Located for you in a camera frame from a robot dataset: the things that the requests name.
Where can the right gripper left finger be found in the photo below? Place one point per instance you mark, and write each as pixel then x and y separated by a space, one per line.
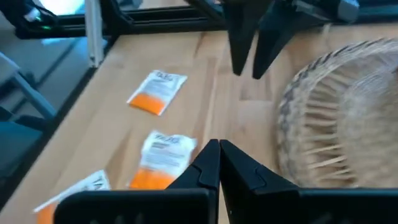
pixel 140 208

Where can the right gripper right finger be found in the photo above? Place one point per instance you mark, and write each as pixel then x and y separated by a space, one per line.
pixel 311 208

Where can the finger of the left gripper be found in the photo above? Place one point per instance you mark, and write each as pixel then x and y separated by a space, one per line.
pixel 242 31
pixel 273 37

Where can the orange white tea packet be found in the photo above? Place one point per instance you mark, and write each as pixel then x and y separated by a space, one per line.
pixel 164 155
pixel 90 183
pixel 155 90

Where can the round woven straw placemat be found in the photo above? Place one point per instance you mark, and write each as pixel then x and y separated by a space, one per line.
pixel 342 124

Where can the grey blue chair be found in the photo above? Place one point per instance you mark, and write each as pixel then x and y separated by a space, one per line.
pixel 18 140

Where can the black device green light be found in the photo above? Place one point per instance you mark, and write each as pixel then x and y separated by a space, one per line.
pixel 31 31

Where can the silver aluminium post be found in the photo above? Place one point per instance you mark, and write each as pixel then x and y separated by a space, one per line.
pixel 93 37

